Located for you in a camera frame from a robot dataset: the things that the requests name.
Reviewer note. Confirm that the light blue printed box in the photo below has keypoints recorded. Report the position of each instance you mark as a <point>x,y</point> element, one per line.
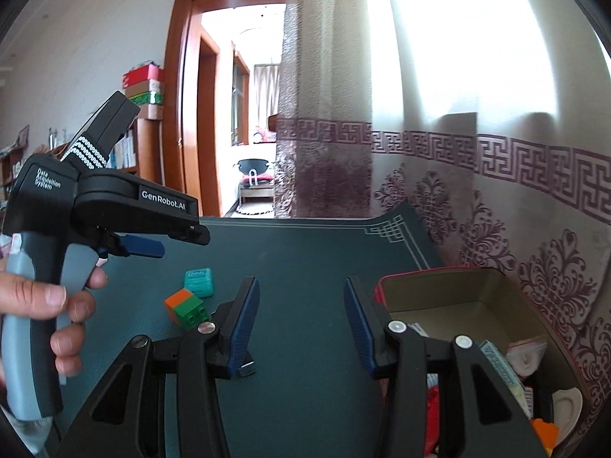
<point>508,375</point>

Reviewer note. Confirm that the white round plastic lid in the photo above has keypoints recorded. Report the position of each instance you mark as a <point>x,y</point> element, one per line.
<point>567,407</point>

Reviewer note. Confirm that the red pink tin box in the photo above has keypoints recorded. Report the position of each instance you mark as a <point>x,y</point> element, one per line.
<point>484,304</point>

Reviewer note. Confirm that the wooden bookshelf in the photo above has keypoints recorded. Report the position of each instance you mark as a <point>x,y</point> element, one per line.
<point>137,153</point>

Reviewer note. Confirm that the black cylindrical tube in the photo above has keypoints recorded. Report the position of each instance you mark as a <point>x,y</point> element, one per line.
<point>248,366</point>

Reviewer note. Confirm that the wooden door frame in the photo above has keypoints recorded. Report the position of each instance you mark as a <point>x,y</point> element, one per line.
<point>187,136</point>

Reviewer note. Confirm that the person's left hand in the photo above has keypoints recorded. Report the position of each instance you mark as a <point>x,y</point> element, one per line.
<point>37,300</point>

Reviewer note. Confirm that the yellow white medicine box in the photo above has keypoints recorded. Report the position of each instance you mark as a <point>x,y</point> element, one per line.
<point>417,329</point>

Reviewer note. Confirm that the red long toy brick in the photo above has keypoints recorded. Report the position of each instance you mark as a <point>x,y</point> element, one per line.
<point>432,422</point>

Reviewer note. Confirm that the teal table mat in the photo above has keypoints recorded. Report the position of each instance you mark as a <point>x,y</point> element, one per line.
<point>309,395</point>

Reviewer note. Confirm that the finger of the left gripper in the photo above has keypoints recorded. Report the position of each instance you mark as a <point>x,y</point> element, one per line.
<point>131,245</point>

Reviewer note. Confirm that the stacked boxes on shelf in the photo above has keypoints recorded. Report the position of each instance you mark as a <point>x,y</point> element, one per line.
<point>143,85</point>

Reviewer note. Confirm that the black wok on stand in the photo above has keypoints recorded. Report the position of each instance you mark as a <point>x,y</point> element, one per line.
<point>255,171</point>

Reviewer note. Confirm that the teal dental floss box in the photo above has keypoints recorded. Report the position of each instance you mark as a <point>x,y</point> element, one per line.
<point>199,282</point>

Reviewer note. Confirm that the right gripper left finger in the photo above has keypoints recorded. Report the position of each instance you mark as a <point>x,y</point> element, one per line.
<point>124,416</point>

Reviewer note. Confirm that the patterned curtain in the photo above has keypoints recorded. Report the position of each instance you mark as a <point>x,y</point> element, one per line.
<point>490,117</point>

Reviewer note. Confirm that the orange yellow toy brick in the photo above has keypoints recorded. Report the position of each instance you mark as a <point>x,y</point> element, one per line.
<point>547,433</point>

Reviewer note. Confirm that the orange green toy brick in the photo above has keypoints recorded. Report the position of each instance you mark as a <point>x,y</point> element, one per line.
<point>186,310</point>

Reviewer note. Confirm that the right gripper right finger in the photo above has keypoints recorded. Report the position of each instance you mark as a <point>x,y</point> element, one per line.
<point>478,416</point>

